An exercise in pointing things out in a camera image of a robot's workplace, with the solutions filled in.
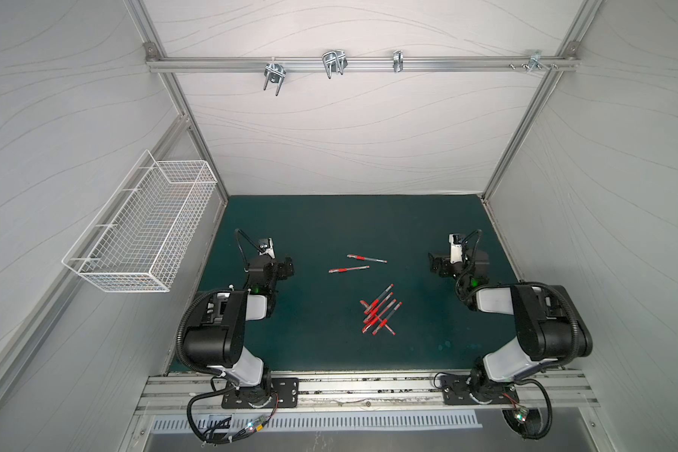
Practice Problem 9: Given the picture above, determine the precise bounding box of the red pen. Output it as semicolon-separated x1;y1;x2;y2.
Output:
347;254;388;264
365;284;394;314
328;266;371;274
372;302;402;335
362;299;397;333
363;292;394;324

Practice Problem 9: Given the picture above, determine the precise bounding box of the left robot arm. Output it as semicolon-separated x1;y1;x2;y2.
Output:
175;254;295;392

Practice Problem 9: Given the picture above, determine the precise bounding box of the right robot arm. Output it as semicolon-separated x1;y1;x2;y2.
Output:
428;246;593;399

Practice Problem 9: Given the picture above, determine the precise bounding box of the red pen in pile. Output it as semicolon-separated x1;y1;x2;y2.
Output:
363;292;394;324
362;299;397;333
372;302;402;335
365;284;394;314

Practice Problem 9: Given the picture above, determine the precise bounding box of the green table mat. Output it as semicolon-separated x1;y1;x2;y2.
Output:
199;195;515;371

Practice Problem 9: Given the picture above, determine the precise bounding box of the metal u-bolt clamp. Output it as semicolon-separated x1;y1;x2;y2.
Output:
263;62;286;96
321;50;348;79

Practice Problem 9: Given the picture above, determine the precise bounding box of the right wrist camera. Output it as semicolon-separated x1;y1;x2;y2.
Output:
448;234;465;265

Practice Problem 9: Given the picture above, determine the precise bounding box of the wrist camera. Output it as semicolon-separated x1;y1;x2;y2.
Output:
258;238;276;259
448;234;465;265

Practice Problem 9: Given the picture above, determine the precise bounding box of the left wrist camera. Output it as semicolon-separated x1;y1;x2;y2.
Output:
258;238;276;259

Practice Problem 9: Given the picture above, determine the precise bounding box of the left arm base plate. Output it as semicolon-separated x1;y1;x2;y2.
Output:
221;378;299;410

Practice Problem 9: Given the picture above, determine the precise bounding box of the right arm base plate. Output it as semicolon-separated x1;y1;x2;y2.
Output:
432;372;519;406

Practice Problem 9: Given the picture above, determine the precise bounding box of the white wire basket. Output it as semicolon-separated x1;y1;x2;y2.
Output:
62;150;217;293

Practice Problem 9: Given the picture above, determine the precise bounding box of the right cable bundle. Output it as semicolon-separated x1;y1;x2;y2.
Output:
499;377;554;441

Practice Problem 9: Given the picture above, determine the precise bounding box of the cable bundle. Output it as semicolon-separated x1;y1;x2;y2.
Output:
499;377;554;441
185;383;281;446

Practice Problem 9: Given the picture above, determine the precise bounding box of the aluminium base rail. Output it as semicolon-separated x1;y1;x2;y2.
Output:
134;369;600;416

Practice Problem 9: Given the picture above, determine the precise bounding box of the left cable bundle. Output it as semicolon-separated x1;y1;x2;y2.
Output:
185;383;281;446

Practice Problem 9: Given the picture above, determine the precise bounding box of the white slotted cable duct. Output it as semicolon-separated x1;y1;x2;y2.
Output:
151;410;483;434

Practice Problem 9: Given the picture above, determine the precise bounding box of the metal bracket clamp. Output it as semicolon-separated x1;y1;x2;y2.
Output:
393;50;404;73

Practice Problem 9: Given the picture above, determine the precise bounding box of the metal corner bracket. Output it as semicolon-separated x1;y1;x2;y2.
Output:
508;51;559;73

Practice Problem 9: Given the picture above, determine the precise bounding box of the aluminium cross rail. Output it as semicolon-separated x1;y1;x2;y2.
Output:
147;55;581;73

